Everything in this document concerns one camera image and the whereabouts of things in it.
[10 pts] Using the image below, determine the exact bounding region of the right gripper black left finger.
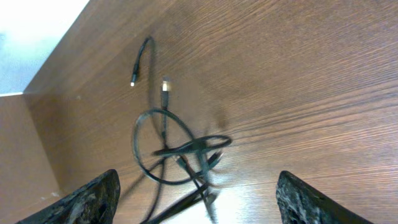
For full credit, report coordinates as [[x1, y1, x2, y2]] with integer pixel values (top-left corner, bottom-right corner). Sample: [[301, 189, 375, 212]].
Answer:
[[17, 169, 121, 224]]

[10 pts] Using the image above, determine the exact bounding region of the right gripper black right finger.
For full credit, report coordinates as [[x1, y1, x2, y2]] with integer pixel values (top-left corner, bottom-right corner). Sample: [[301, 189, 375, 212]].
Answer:
[[275, 170, 370, 224]]

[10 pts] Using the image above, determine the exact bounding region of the long black usb cable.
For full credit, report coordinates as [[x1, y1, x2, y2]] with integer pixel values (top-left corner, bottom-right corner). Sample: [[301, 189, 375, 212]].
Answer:
[[130, 36, 218, 224]]

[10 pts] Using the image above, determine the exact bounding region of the coiled black usb cable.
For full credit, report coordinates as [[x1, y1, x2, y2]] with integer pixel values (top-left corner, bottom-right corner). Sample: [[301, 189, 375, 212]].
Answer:
[[132, 77, 233, 224]]

